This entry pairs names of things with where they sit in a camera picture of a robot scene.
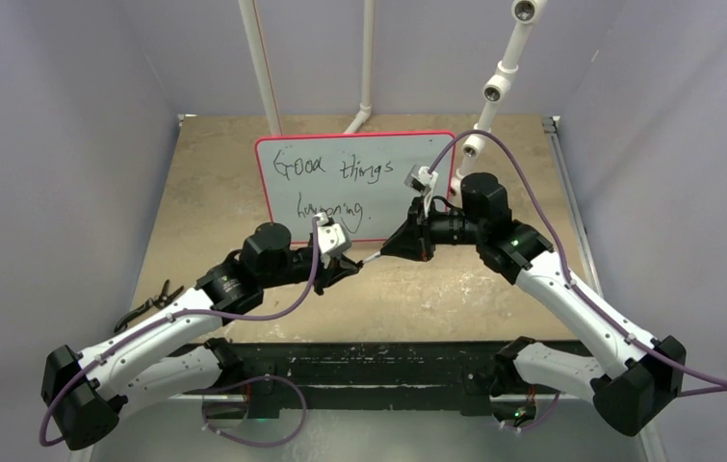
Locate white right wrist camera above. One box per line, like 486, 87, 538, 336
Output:
404, 165, 438, 217

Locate black pliers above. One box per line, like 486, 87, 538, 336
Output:
113, 279, 185, 335

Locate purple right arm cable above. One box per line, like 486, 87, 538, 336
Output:
427, 130, 727, 435

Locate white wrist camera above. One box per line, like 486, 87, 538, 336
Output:
404, 165, 438, 217
313, 212, 352, 266

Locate black white marker pen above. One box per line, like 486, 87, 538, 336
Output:
357, 251, 381, 268

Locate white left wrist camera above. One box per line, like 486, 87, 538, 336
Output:
313, 212, 352, 266

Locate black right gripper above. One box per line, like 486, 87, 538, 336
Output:
381, 195, 484, 263

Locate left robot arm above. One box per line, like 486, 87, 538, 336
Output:
39, 214, 360, 450

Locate white PVC pole left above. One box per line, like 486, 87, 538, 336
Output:
238, 0, 282, 137

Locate white PVC pole middle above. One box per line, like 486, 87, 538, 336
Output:
344, 0, 376, 134

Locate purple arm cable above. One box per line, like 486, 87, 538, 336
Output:
427, 130, 727, 435
39, 217, 324, 449

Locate white PVC pole with fittings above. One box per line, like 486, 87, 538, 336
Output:
450, 0, 549, 195

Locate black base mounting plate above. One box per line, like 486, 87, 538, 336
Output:
202, 338, 533, 418

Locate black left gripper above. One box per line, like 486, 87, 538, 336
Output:
260, 248, 358, 295

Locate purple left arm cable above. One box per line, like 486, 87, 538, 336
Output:
39, 217, 324, 449

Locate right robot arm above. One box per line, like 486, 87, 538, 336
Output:
380, 167, 687, 436

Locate right side aluminium rail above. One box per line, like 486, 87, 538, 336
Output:
541, 115, 604, 296

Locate aluminium frame rail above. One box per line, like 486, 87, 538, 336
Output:
72, 379, 666, 461

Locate pink-framed whiteboard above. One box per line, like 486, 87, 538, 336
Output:
254, 131, 454, 244

